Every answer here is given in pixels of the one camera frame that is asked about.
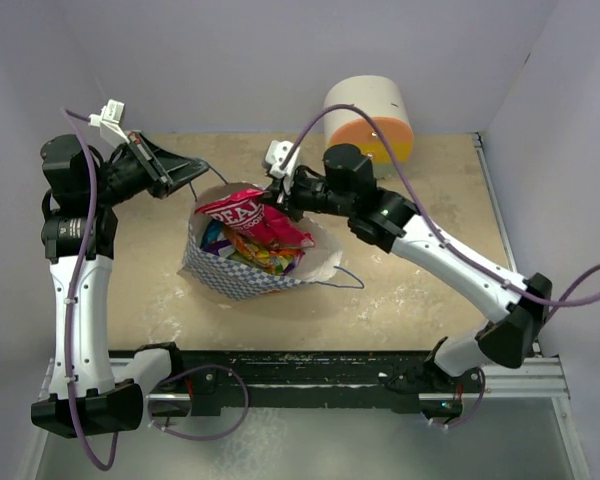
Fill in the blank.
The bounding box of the pink REAL crisps bag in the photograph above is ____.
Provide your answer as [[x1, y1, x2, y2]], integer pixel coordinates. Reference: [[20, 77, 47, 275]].
[[195, 188, 315, 249]]

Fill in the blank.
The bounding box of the aluminium frame rail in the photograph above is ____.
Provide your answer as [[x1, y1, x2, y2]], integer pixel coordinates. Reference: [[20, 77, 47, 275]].
[[38, 355, 571, 401]]

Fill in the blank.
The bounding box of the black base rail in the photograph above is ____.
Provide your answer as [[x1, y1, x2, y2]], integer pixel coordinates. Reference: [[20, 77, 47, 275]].
[[127, 349, 484, 417]]

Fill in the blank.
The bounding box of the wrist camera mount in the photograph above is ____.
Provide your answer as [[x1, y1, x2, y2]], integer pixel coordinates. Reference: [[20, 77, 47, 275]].
[[88, 99, 129, 147], [263, 140, 299, 179]]

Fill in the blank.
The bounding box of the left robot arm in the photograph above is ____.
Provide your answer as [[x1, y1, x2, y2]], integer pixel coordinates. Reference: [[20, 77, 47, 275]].
[[31, 132, 209, 438]]

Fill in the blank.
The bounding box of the purple snack packet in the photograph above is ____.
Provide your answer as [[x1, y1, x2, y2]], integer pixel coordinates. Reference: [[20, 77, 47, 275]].
[[200, 220, 236, 258]]

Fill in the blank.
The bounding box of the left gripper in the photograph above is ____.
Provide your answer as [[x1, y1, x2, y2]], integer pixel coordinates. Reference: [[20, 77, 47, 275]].
[[89, 131, 208, 208]]

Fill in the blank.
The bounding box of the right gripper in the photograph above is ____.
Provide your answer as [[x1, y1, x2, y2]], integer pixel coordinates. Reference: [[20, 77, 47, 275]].
[[257, 165, 354, 223]]

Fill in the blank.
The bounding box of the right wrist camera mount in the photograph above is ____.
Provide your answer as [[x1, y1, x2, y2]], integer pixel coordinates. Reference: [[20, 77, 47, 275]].
[[263, 140, 299, 179]]

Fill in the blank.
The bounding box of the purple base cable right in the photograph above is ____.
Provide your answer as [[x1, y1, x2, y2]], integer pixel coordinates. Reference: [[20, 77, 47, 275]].
[[427, 367, 489, 430]]

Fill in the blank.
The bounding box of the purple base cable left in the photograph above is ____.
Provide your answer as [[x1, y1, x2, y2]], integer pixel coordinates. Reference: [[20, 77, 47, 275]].
[[147, 366, 250, 442]]

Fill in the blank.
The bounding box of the orange snack packet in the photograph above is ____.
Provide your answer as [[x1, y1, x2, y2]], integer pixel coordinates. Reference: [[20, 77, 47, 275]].
[[225, 232, 304, 276]]

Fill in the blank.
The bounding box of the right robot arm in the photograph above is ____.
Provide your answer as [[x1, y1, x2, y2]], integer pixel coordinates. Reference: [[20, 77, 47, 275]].
[[263, 141, 552, 391]]

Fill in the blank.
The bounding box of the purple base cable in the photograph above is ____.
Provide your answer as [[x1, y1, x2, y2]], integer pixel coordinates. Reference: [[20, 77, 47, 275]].
[[427, 367, 489, 430], [147, 366, 250, 442]]

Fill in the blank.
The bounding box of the white mini drawer cabinet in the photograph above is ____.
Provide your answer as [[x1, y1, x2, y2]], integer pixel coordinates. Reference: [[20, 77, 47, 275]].
[[322, 74, 415, 182]]

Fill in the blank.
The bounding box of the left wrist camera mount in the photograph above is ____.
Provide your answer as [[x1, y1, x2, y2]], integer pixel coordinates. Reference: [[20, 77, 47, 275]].
[[88, 99, 129, 147]]

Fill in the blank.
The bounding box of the checkered paper bag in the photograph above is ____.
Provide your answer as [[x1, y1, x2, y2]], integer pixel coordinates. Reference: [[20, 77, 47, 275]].
[[179, 182, 365, 301]]

